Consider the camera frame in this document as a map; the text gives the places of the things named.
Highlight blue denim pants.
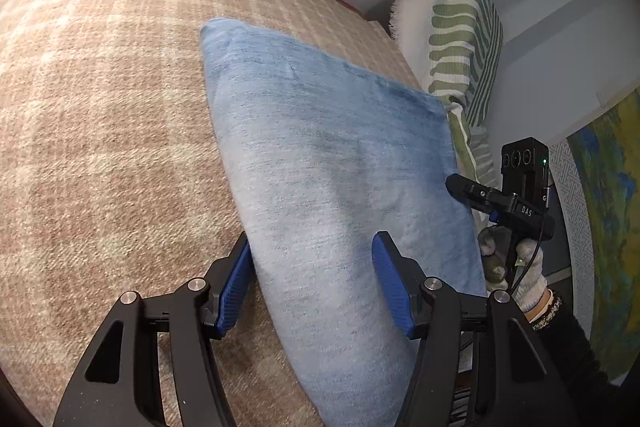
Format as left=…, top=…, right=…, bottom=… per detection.
left=201, top=18, right=486, bottom=426

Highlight right forearm dark sleeve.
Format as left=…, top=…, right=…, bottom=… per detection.
left=530, top=291, right=608, bottom=390

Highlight right hand knit glove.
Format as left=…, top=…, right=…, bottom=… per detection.
left=477, top=225, right=551, bottom=316

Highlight colourful landscape painting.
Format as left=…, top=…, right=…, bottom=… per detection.
left=567, top=90, right=639, bottom=378

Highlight checkered beige bed blanket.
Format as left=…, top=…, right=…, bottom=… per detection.
left=1, top=0, right=416, bottom=425

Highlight green white striped pillow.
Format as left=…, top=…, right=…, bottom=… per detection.
left=390, top=0, right=503, bottom=187

